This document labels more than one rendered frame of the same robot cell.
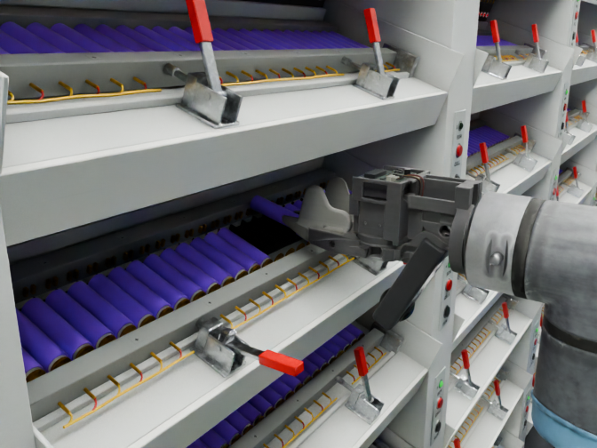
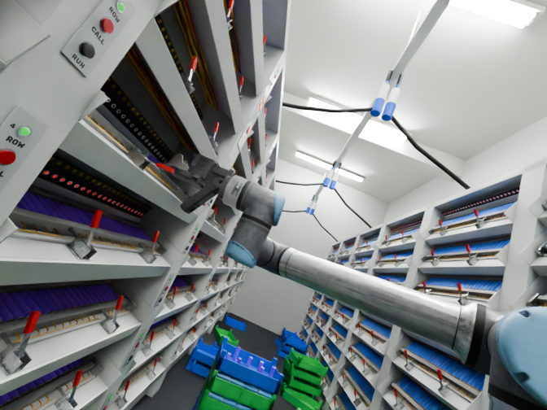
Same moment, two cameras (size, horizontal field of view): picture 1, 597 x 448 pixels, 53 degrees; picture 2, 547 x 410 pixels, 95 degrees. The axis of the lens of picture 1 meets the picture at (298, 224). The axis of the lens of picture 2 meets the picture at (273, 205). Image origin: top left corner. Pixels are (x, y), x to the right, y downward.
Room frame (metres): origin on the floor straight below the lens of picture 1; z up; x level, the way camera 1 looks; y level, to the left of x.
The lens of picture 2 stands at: (-0.14, 0.06, 0.87)
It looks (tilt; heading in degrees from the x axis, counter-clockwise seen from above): 14 degrees up; 331
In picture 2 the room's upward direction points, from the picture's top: 24 degrees clockwise
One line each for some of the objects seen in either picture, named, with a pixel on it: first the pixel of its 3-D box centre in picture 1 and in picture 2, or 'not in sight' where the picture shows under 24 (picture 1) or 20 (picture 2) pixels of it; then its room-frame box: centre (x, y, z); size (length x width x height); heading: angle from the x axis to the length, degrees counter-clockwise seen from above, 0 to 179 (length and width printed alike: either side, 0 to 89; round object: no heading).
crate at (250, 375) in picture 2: not in sight; (248, 363); (0.93, -0.77, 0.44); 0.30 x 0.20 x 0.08; 64
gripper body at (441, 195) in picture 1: (415, 220); (210, 178); (0.57, -0.12, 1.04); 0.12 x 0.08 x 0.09; 56
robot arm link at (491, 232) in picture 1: (497, 243); (234, 190); (0.52, -0.18, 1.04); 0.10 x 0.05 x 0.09; 146
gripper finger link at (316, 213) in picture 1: (314, 212); (175, 162); (0.61, -0.02, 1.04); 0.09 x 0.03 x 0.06; 60
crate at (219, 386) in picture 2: not in sight; (241, 381); (0.93, -0.77, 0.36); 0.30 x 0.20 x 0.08; 64
